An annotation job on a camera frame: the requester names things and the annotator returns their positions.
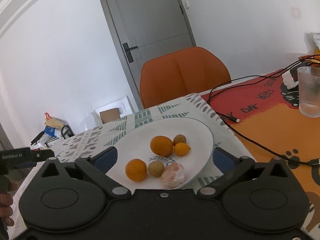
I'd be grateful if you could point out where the black metal rack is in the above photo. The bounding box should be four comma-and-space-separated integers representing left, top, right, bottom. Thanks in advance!
61, 125, 74, 139

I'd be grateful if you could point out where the patterned white tablecloth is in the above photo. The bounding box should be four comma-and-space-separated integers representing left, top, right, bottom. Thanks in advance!
9, 93, 254, 239

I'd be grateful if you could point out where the brown-green longan fruit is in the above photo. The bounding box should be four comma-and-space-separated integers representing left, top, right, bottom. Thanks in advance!
173, 134, 187, 146

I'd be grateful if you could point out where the large orange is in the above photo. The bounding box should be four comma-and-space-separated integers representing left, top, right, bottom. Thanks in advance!
150, 135, 174, 157

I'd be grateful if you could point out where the black cable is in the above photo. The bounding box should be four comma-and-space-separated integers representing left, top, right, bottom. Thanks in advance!
208, 60, 320, 166

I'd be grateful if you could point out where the orange chair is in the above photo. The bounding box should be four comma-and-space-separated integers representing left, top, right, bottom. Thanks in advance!
140, 47, 231, 108

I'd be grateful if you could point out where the grey door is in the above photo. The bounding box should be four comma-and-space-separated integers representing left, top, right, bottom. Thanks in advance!
100, 0, 196, 110

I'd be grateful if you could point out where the orange red cartoon mat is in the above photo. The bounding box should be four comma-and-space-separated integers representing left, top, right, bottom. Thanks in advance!
202, 73, 319, 239

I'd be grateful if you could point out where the clear ribbed plastic cup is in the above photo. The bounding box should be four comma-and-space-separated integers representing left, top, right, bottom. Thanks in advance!
297, 66, 320, 118

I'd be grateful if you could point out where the brown cardboard piece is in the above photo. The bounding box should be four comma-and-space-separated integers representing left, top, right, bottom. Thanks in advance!
99, 108, 120, 124

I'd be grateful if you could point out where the white foam packaging board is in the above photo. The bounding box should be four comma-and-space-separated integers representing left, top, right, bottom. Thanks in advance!
92, 96, 133, 126

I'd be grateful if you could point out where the white power adapter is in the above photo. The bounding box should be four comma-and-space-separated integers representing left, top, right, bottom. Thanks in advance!
282, 66, 299, 89

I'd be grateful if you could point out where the white ceramic plate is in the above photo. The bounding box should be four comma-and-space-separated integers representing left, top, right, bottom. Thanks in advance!
106, 118, 214, 191

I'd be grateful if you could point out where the black door handle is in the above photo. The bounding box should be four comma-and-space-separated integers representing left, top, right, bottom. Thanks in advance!
123, 43, 138, 63

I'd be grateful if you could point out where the blue white package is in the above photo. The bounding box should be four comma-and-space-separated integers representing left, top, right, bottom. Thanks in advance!
44, 126, 56, 137

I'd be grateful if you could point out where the person's left hand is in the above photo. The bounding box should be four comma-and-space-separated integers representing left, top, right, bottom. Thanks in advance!
1, 176, 19, 230

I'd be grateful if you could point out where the small yellow kumquat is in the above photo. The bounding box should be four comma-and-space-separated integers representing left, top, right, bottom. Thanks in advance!
174, 142, 191, 157

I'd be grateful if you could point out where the tan paper bag orange handle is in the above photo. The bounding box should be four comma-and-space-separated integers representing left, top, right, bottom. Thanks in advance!
44, 112, 64, 129

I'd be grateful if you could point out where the clear snack pouch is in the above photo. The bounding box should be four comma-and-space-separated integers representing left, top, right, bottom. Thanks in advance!
304, 33, 320, 54

